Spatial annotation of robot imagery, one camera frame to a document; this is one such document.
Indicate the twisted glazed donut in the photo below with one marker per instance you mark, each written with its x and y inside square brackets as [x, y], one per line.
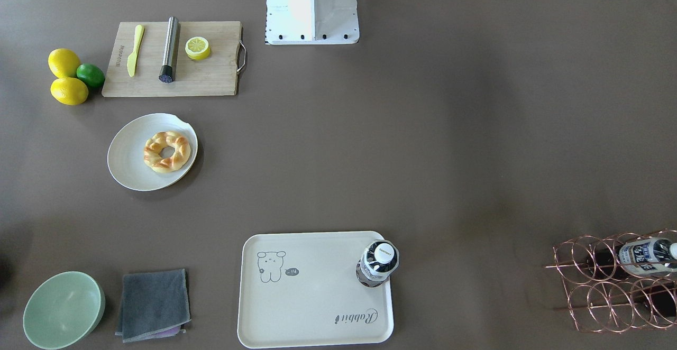
[166, 152]

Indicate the white plate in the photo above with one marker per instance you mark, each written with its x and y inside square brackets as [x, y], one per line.
[125, 153]

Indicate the dark tea bottle on tray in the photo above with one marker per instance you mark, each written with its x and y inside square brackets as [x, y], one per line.
[377, 263]

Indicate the cream rabbit tray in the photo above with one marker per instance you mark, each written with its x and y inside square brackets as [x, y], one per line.
[302, 290]

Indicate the half lemon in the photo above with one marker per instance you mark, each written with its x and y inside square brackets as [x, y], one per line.
[197, 48]

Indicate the steel cylinder muddler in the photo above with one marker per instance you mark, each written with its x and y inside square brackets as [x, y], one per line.
[168, 67]

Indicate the wooden cutting board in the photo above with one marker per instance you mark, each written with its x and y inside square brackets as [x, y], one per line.
[138, 55]

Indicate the yellow plastic knife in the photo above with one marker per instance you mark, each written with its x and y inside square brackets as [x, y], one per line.
[131, 62]

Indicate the green lime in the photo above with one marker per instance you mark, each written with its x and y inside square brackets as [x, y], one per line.
[91, 75]

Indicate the yellow lemon outer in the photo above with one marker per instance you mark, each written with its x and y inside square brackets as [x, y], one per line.
[69, 91]

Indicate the yellow lemon near board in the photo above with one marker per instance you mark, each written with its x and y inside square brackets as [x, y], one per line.
[63, 63]

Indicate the green bowl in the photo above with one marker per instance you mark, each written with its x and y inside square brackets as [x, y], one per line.
[63, 310]

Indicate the bottle in rack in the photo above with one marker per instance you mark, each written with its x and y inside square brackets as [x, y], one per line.
[654, 257]

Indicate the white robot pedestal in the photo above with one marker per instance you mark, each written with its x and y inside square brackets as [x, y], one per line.
[311, 22]

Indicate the copper wire bottle rack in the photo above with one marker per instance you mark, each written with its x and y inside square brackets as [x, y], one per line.
[602, 296]

